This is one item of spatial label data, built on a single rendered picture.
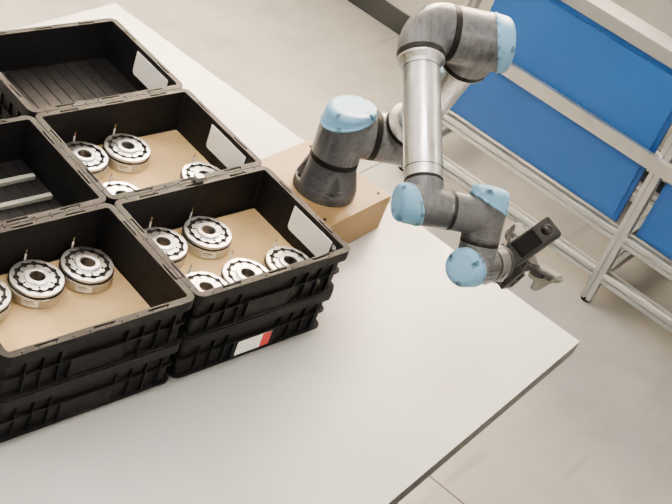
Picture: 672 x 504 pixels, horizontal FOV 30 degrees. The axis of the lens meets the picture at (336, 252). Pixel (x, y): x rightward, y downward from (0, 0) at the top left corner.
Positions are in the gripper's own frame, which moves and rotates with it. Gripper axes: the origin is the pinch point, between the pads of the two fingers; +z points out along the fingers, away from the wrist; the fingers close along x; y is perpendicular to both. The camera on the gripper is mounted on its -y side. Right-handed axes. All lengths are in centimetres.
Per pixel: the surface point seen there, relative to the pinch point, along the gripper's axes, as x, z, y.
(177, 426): -6, -65, 55
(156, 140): -71, -28, 48
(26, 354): -21, -100, 45
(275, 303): -18, -42, 36
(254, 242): -35, -32, 39
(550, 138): -60, 150, 31
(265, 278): -20, -50, 30
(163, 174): -60, -34, 47
